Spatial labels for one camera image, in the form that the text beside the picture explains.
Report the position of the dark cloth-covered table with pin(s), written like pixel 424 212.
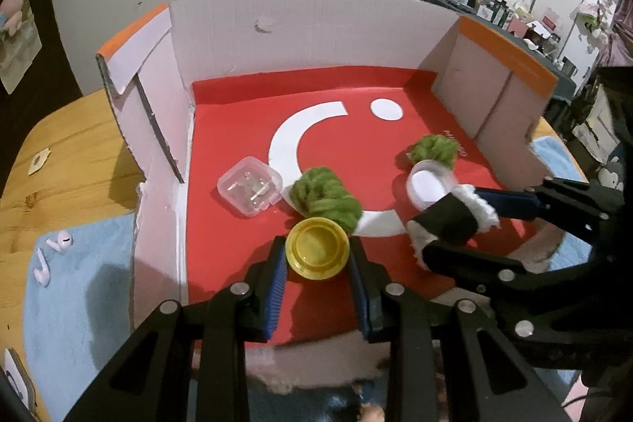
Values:
pixel 566 93

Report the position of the small clear plastic box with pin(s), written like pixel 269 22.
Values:
pixel 247 187

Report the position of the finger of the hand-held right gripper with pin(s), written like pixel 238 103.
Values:
pixel 470 261
pixel 514 204

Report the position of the green fuzzy scrunchie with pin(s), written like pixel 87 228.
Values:
pixel 321 197
pixel 435 149

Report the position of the red-lined cardboard box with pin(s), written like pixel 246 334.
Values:
pixel 356 155

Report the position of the pale pink earbud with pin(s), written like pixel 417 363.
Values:
pixel 42 271
pixel 62 241

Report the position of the pink plush toy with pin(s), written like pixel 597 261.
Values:
pixel 12 6

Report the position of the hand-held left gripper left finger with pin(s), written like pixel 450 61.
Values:
pixel 274 288

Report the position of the yellow plastic lid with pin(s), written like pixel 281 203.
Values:
pixel 316 246

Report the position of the blue fluffy mat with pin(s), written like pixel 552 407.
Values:
pixel 74 313

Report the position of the clutter of bottles and boxes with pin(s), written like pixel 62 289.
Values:
pixel 494 2

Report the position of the white round container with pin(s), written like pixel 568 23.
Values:
pixel 428 184

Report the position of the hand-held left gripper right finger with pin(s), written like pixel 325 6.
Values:
pixel 361 293

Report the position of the small paper sticker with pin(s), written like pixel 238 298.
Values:
pixel 38 161

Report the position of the black and white plush cuff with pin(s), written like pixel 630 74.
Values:
pixel 445 217

